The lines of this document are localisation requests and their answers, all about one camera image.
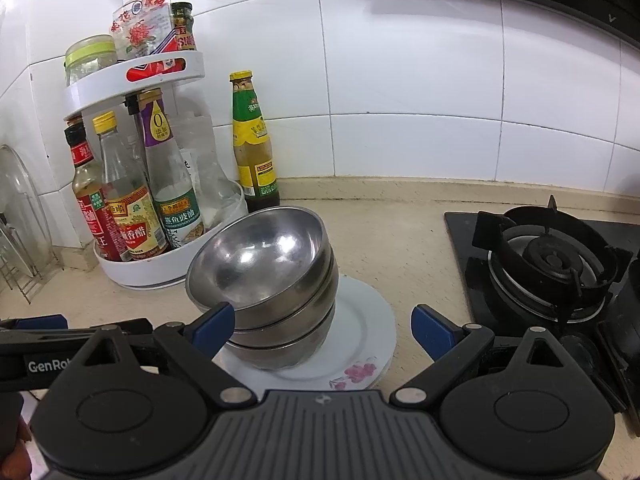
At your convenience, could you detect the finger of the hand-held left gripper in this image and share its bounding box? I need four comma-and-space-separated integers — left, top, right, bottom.
0, 314, 69, 333
67, 317, 153, 348

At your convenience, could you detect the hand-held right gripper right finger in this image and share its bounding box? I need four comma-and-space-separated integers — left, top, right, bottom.
389, 304, 576, 408

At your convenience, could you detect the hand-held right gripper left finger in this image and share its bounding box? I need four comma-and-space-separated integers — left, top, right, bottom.
50, 302, 258, 408

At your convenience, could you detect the floral white plate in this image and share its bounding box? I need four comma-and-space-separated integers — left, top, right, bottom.
215, 276, 394, 393

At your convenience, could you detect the stainless steel bowl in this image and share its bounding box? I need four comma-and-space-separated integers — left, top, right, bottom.
186, 206, 332, 312
220, 247, 340, 333
225, 305, 337, 371

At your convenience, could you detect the person's left hand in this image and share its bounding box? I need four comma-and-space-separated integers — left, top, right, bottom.
15, 417, 32, 480

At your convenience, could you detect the black gas stove burner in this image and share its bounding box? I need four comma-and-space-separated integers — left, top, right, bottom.
444, 195, 640, 436

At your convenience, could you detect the glass pot lid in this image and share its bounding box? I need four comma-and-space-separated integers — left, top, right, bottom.
0, 145, 56, 281

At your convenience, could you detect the black burner grate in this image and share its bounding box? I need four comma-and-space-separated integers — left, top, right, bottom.
472, 195, 633, 326

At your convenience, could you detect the yellow cap vinegar bottle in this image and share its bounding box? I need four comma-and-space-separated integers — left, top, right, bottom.
91, 111, 170, 261

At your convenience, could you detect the red cap sauce bottle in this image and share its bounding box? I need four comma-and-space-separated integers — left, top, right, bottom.
64, 122, 123, 262

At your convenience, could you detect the purple label clear bottle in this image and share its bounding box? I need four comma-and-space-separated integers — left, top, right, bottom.
137, 89, 206, 250

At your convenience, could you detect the clear plastic bottle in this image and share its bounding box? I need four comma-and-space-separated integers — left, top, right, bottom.
170, 97, 241, 233

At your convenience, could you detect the green yellow label sauce bottle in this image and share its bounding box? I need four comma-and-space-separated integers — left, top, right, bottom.
229, 71, 281, 212

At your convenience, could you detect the white two-tier condiment rack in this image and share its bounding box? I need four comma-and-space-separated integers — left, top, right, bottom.
62, 50, 250, 291

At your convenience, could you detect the green lid glass jar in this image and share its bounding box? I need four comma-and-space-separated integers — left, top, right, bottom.
64, 35, 118, 86

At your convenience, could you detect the red floral print clear packet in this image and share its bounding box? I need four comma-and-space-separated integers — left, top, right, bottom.
110, 0, 176, 61

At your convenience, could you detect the black lid sauce jar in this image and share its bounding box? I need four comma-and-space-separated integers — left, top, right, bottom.
170, 2, 197, 52

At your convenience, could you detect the metal wire rack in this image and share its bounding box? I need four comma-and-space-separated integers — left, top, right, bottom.
0, 210, 66, 306

